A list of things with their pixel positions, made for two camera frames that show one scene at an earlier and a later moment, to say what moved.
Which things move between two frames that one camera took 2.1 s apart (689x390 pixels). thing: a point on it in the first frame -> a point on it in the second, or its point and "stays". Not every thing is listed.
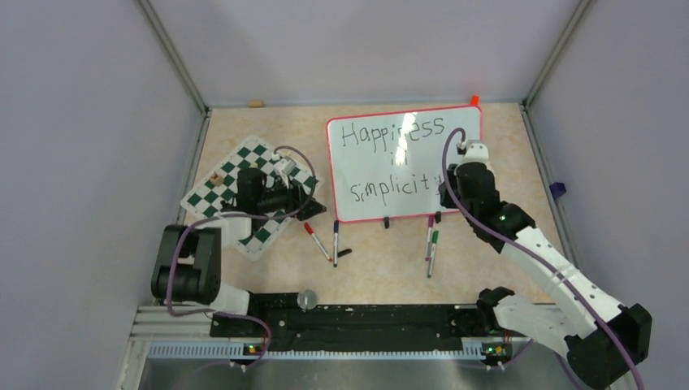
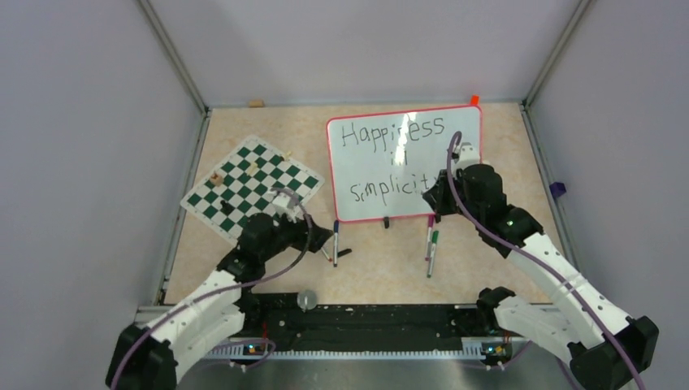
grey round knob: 307,300 stays
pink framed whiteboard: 389,165 stays
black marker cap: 344,252 stays
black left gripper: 295,195 -> 300,230
